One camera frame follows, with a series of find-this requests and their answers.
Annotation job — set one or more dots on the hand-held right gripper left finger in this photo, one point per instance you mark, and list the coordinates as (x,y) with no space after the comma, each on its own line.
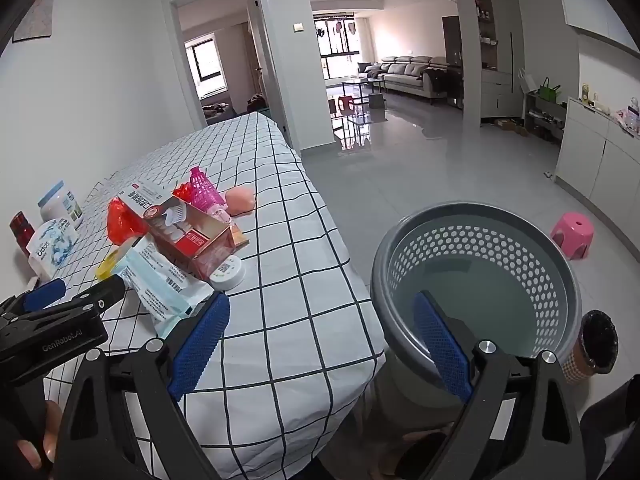
(200,345)

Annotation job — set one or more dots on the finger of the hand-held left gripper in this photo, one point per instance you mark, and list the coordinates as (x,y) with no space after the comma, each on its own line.
(45,294)
(102,292)

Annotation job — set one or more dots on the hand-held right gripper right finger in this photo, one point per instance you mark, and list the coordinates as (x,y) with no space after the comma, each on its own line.
(442,345)

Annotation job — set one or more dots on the white blue patterned packet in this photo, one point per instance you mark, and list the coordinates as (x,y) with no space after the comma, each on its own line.
(50,250)

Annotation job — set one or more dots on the light blue mask packet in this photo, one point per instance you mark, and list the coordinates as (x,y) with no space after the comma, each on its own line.
(160,285)

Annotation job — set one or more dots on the grey perforated plastic basket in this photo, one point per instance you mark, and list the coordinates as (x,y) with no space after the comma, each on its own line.
(500,285)

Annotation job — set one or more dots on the red gold carton box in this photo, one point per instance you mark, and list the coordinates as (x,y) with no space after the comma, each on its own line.
(195,240)

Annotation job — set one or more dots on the white paper packet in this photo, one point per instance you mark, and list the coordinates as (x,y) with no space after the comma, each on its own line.
(142,192)

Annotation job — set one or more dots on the pink mesh funnel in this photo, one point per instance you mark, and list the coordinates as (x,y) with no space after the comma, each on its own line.
(202,187)

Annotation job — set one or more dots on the person's left hand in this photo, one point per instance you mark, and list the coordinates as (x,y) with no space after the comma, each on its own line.
(50,435)

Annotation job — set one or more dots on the red bottle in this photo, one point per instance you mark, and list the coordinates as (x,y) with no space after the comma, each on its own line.
(21,232)

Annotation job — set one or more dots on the red plastic wrapper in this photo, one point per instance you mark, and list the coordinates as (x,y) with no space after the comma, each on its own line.
(122,222)

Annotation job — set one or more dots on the white round container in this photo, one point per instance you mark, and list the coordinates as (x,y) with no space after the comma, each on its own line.
(227,275)

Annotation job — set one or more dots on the white jar with blue lid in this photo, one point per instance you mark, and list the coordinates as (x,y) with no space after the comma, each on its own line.
(57,205)

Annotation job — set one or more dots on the white black checkered tablecloth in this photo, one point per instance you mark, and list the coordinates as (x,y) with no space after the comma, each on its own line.
(300,310)

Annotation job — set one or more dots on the pink rubber toy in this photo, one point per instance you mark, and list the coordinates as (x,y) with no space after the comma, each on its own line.
(241,201)

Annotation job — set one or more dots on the plaid cup with dark lid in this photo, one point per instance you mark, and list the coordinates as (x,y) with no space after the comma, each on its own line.
(597,342)

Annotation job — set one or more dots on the pink plastic stool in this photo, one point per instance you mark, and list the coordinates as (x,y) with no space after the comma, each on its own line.
(572,232)

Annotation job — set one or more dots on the person's dark clothing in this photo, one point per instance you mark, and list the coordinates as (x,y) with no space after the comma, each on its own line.
(610,435)

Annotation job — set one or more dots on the bedroom window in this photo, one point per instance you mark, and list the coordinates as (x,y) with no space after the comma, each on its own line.
(202,67)

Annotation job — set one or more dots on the white low cabinet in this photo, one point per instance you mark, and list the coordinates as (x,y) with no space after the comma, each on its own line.
(600,155)

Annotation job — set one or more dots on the shoe rack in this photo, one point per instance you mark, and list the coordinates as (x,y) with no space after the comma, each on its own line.
(542,117)

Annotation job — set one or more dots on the red plastic stool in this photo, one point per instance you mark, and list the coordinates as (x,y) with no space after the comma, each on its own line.
(346,104)

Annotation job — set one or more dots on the grey sofa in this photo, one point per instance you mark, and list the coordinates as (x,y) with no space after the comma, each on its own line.
(410,72)

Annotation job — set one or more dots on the glass coffee table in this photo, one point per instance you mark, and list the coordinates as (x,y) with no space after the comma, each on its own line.
(357,84)

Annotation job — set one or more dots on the green bag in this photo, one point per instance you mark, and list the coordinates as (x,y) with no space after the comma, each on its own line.
(550,91)

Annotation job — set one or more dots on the tall shelf cabinet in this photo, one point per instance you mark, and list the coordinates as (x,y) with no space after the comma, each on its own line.
(492,60)

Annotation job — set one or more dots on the clear pink bottle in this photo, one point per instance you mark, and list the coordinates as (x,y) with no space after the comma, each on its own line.
(631,115)

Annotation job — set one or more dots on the white upper cabinets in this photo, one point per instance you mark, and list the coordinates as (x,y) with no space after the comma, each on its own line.
(595,0)

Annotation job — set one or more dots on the wall picture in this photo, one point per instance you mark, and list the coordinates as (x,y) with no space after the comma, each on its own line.
(35,15)

